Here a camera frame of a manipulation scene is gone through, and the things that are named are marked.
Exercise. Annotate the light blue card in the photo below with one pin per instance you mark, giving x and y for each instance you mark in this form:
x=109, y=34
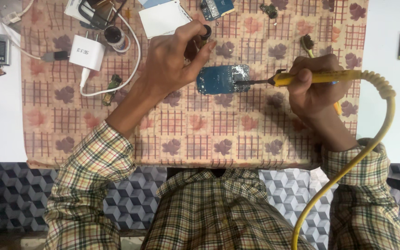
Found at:
x=153, y=2

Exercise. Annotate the blue phone circuit board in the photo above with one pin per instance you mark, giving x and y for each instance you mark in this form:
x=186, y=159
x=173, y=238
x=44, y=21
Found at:
x=217, y=80

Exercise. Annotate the black frame phone part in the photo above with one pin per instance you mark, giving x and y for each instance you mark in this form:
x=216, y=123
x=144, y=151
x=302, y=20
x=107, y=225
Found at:
x=97, y=14

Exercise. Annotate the person's plaid shirt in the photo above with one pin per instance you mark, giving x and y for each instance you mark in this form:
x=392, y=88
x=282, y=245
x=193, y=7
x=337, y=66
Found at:
x=220, y=211

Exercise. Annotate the small dark green circuit board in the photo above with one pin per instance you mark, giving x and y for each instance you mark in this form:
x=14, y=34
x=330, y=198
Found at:
x=268, y=11

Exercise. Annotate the blue circuit board with chips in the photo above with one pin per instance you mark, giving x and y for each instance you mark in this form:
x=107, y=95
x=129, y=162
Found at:
x=216, y=8

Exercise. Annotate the person's right hand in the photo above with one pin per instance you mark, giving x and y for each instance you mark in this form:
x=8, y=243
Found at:
x=325, y=95

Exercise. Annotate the small round flux jar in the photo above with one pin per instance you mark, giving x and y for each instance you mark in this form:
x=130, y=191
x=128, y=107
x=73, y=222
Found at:
x=116, y=37

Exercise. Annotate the floral checked cloth mat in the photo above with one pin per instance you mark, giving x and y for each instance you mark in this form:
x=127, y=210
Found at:
x=200, y=139

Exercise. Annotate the black round knob tool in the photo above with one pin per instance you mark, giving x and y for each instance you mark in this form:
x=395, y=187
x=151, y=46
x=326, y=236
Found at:
x=206, y=32

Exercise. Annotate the yellow soldering iron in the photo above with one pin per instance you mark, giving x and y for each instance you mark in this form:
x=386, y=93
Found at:
x=283, y=79

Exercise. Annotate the narrow green circuit board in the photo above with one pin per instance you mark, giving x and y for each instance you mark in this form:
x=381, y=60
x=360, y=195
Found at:
x=111, y=90

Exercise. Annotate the white charger adapter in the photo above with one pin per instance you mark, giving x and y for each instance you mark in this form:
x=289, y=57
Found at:
x=87, y=52

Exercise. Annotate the yellow toothbrush with dark bristles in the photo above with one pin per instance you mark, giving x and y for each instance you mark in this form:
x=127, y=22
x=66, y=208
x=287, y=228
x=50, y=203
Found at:
x=307, y=43

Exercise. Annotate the person's left hand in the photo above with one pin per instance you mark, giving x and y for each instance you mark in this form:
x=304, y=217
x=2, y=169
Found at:
x=165, y=62

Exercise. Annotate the white paper card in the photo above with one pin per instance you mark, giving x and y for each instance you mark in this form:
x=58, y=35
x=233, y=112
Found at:
x=163, y=19

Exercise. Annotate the small white plug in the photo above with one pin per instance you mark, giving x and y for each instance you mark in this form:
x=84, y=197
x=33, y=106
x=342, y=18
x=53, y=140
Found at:
x=11, y=17

